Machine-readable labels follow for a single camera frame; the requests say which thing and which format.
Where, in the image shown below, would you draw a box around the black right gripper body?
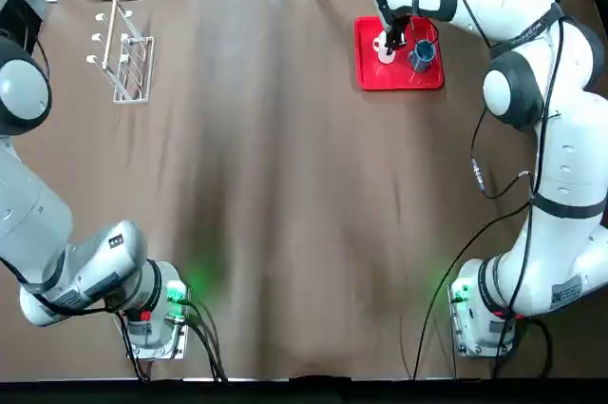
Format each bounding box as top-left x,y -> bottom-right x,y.
373,0 -> 409,31

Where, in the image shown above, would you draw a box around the white cup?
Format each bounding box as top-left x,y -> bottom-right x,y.
371,31 -> 398,66

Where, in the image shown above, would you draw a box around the blue cup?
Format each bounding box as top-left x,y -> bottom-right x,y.
407,38 -> 439,74

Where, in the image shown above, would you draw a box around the red plastic tray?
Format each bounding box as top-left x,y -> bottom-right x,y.
354,15 -> 447,92

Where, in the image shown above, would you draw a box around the black arm cable with connector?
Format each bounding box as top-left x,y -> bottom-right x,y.
468,104 -> 541,201

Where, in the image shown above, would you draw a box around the black base cables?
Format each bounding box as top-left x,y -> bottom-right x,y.
121,297 -> 230,382
411,202 -> 555,381

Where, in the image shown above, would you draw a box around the white wire cup rack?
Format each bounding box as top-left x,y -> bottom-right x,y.
85,0 -> 157,105

